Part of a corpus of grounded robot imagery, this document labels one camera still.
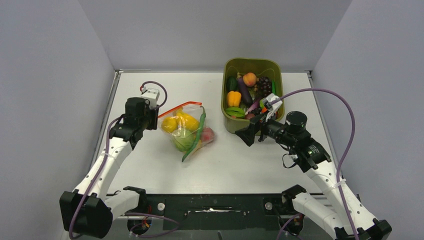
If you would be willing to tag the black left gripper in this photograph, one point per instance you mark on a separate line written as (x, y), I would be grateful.
(154, 112)

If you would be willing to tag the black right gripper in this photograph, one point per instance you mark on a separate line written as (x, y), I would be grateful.
(247, 133)

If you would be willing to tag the yellow toy bell pepper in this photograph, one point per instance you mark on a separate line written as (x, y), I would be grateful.
(169, 124)

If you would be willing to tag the clear zip bag orange zipper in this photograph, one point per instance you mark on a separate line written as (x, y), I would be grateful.
(194, 109)

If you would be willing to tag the green toy cabbage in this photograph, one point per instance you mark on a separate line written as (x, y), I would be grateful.
(183, 139)

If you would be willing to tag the green toy chili pepper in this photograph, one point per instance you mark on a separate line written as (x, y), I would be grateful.
(197, 135)

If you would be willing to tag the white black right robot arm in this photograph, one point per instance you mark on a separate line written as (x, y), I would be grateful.
(349, 217)

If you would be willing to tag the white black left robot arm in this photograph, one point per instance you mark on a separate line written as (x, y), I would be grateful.
(86, 210)

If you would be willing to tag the dark red toy fruit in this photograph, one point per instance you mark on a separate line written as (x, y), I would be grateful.
(249, 116)

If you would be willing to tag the small purple toy radish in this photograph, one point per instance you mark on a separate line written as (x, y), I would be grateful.
(255, 105)

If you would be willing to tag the lime green toy fruit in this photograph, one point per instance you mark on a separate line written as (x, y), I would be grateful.
(261, 104)

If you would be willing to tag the purple toy eggplant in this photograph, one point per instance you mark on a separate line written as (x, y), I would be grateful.
(246, 97)

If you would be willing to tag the orange toy bell pepper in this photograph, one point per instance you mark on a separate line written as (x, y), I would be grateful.
(233, 99)

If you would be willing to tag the dark green toy avocado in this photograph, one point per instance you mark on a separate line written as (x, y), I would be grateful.
(231, 84)

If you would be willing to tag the dark purple toy grapes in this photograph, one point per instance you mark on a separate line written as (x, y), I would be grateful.
(264, 86)

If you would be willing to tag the orange pink toy peach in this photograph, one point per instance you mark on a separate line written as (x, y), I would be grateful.
(249, 79)

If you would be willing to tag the long green toy bean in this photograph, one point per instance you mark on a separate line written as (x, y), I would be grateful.
(273, 88)

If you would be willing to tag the olive green plastic bin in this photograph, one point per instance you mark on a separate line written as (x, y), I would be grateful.
(237, 67)

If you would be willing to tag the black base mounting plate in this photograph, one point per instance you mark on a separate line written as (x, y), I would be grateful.
(208, 212)

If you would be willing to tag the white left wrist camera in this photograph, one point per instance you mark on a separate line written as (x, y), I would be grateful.
(151, 95)

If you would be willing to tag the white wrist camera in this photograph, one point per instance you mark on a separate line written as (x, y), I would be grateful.
(151, 95)
(272, 103)

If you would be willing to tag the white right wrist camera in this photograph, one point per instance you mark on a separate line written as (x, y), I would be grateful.
(272, 103)

